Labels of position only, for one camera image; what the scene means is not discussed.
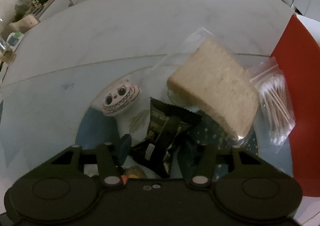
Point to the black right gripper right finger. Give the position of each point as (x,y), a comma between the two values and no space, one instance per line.
(197,163)

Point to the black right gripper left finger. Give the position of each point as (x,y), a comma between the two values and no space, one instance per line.
(110,158)

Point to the red orange small toy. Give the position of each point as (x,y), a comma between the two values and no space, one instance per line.
(133,172)

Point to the black snack packet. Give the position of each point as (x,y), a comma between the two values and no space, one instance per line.
(169,125)

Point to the monster face plush pouch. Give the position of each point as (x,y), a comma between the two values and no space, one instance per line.
(120,97)

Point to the bagged bread slice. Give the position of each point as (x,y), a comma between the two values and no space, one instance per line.
(208,76)

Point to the bag of cotton swabs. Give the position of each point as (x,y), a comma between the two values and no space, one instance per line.
(275,100)

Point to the blue round placemat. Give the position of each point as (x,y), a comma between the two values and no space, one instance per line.
(97,128)

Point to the red cardboard box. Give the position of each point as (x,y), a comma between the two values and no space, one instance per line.
(297,55)

